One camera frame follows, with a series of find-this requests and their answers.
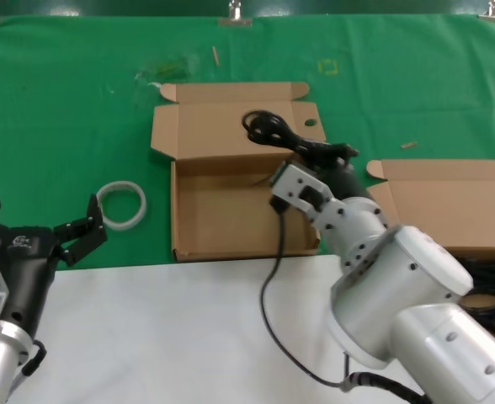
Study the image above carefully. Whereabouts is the open cardboard box of cables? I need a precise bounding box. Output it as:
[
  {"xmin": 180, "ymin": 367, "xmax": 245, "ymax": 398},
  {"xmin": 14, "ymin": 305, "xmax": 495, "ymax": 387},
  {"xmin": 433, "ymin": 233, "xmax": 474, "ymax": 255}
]
[{"xmin": 365, "ymin": 159, "xmax": 495, "ymax": 312}]

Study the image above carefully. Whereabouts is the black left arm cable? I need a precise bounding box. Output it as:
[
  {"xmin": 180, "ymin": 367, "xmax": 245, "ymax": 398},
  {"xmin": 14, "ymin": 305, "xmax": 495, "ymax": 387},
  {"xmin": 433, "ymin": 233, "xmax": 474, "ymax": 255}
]
[{"xmin": 19, "ymin": 339, "xmax": 47, "ymax": 378}]

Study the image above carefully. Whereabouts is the black power cable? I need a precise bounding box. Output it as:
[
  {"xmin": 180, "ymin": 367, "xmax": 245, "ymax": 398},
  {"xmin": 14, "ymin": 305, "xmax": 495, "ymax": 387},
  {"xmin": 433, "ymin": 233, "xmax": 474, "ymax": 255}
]
[{"xmin": 242, "ymin": 109, "xmax": 337, "ymax": 163}]

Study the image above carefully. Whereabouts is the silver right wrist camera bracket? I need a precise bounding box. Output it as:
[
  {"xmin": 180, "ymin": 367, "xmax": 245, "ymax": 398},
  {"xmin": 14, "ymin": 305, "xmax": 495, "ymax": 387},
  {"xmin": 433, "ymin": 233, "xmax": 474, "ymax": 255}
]
[{"xmin": 269, "ymin": 161, "xmax": 343, "ymax": 231}]

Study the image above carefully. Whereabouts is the clear tape ring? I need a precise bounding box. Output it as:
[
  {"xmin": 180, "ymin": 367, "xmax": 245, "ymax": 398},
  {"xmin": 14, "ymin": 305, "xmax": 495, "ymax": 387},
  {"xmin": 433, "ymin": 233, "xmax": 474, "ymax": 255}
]
[{"xmin": 95, "ymin": 179, "xmax": 148, "ymax": 231}]

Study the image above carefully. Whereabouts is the clear plastic bag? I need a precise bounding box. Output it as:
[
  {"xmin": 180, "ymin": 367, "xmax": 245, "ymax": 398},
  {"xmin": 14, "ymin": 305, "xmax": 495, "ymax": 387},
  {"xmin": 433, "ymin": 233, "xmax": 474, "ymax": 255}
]
[{"xmin": 136, "ymin": 54, "xmax": 198, "ymax": 83}]

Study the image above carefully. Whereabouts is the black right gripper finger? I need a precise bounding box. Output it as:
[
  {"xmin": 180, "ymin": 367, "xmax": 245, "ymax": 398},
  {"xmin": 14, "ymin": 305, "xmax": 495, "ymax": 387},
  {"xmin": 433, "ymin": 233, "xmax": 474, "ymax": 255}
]
[
  {"xmin": 297, "ymin": 153, "xmax": 336, "ymax": 170},
  {"xmin": 330, "ymin": 143, "xmax": 361, "ymax": 166}
]

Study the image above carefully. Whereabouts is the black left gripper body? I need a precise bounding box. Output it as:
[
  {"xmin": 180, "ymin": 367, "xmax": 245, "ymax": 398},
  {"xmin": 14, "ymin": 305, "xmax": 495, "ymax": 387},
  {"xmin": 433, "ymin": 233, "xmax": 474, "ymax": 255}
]
[{"xmin": 0, "ymin": 225, "xmax": 63, "ymax": 338}]

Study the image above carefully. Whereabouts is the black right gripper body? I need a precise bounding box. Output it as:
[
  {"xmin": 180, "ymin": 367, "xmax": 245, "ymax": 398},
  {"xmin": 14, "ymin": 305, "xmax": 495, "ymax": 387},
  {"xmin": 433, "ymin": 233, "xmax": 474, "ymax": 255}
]
[{"xmin": 314, "ymin": 162, "xmax": 370, "ymax": 202}]

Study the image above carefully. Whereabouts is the open cardboard box with hole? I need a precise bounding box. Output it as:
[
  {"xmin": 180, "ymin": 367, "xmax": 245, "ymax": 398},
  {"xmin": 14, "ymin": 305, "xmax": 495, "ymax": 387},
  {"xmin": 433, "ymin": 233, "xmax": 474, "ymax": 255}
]
[{"xmin": 149, "ymin": 82, "xmax": 327, "ymax": 264}]

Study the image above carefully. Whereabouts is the green table cloth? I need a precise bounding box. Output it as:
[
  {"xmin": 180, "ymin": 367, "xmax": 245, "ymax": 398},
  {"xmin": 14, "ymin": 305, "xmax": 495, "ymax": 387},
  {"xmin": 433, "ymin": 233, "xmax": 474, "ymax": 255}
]
[{"xmin": 0, "ymin": 14, "xmax": 495, "ymax": 271}]

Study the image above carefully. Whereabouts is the silver binder clip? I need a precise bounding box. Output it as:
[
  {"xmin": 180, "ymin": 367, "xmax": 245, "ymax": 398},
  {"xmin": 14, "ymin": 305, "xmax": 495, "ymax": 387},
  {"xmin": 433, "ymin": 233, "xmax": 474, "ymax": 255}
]
[
  {"xmin": 217, "ymin": 0, "xmax": 253, "ymax": 27},
  {"xmin": 477, "ymin": 0, "xmax": 495, "ymax": 24}
]

